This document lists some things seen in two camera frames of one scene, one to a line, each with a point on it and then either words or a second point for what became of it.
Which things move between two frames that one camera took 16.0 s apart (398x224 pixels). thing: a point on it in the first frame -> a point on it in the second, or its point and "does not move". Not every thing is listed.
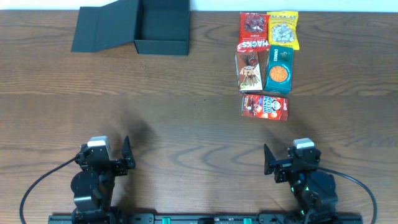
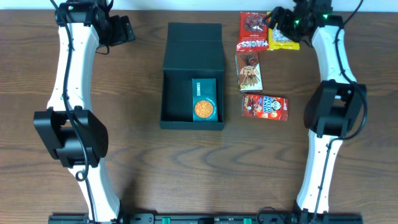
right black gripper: (283, 168) -> (280, 23)
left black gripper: (117, 163) -> (123, 30)
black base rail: (203, 218) does not move
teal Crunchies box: (278, 70) -> (204, 100)
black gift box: (158, 27) -> (191, 51)
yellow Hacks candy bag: (282, 28) does not move
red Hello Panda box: (263, 106) does not move
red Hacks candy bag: (253, 32) does not move
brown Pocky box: (249, 67) does not move
